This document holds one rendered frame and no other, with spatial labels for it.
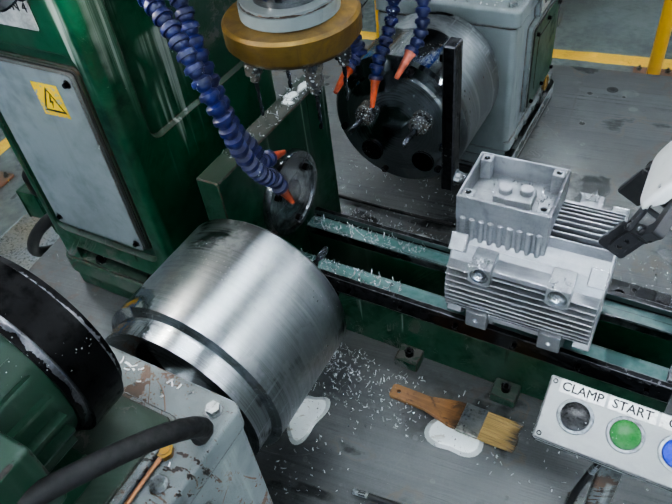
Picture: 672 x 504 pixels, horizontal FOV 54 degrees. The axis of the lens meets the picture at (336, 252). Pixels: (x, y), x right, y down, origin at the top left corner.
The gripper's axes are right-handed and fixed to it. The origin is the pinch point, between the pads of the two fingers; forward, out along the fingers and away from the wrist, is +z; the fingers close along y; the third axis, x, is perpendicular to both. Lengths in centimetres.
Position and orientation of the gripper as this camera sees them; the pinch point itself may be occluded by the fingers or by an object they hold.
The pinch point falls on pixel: (624, 218)
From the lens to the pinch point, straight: 79.9
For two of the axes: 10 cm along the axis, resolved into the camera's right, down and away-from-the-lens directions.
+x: -8.1, -5.9, 0.0
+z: -3.5, 4.8, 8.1
